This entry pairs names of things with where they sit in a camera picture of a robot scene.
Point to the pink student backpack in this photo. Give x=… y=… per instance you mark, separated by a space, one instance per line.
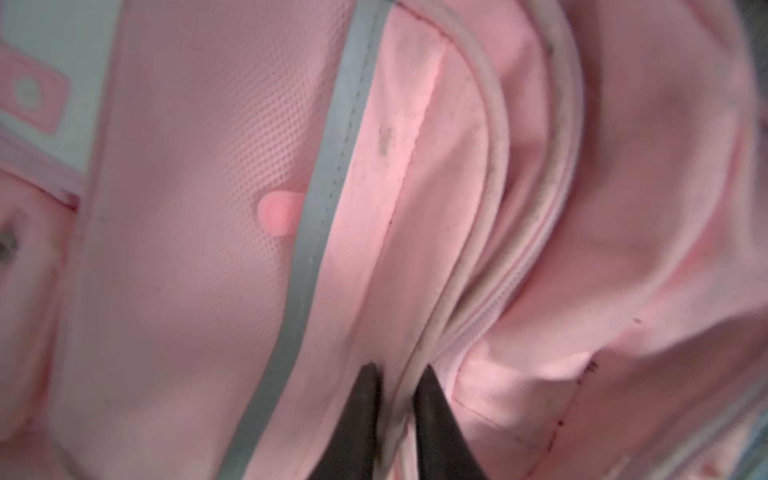
x=214 y=213

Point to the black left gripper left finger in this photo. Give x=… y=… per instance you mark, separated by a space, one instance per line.
x=352 y=449

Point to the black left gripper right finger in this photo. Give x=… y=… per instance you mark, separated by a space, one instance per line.
x=442 y=451

